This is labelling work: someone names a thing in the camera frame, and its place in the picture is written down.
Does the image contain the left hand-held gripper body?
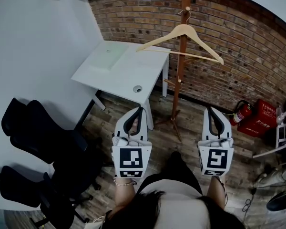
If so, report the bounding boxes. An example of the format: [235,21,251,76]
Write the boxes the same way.
[111,135,153,179]

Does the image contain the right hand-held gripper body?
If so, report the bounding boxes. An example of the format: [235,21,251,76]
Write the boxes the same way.
[197,137,235,177]

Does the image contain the brown wooden coat rack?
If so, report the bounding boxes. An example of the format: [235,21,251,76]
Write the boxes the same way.
[154,0,212,142]

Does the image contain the light wooden hanger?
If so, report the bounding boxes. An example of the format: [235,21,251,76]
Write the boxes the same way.
[135,10,225,66]

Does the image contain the person's left forearm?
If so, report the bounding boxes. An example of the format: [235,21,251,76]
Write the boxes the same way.
[113,177,138,212]

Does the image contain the person's right forearm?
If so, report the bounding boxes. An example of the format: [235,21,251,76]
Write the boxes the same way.
[206,175,228,209]

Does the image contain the person's left hand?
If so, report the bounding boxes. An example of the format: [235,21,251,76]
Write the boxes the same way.
[131,117,140,132]

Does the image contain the red fire extinguisher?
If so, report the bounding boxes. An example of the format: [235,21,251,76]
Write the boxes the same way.
[229,100,253,126]

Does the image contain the red fire equipment box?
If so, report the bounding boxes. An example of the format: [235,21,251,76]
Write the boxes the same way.
[237,98,278,138]

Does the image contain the person's black trousers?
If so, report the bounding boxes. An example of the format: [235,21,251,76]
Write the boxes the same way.
[139,156,203,197]

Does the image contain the person's black shoe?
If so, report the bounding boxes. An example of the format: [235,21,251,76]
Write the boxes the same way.
[168,151,182,163]

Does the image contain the white desk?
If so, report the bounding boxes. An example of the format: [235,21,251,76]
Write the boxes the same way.
[71,41,172,131]

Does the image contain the person's beige top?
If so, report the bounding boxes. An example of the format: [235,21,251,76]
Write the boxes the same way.
[139,174,229,229]

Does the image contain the black office chair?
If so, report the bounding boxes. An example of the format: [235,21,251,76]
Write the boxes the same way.
[0,165,91,229]
[1,98,103,190]

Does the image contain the thin metal bracelet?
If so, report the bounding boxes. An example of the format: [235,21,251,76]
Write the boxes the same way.
[113,177,137,187]

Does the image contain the black floor cable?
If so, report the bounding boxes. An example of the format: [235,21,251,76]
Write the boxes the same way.
[242,187,258,215]

